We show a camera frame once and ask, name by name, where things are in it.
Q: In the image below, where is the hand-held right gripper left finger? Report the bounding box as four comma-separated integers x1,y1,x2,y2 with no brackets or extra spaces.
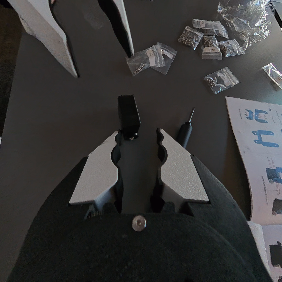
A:
69,130,123,213

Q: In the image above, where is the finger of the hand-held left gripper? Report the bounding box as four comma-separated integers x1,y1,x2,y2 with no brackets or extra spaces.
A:
98,0,135,58
7,0,80,78

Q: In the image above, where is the dark grey desk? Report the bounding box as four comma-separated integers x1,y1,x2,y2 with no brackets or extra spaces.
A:
0,0,282,223

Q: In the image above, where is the group of small screw bags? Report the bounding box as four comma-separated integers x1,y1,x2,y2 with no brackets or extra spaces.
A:
126,19,282,95

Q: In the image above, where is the instruction sheet with blue brackets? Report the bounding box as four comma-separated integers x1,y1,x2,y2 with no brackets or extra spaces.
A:
226,96,282,225

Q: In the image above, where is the instruction sheet with servo picture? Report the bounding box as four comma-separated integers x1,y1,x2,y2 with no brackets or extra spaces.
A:
247,220,282,282

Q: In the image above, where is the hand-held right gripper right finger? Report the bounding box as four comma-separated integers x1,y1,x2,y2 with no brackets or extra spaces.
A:
152,128,210,212

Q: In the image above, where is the black servo motor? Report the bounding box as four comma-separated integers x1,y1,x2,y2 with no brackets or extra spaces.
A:
117,94,141,141

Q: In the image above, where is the black screwdriver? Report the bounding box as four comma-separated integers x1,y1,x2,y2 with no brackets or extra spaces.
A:
175,107,196,148

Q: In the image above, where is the crumpled clear plastic wrap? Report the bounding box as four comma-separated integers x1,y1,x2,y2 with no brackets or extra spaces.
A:
217,0,273,51

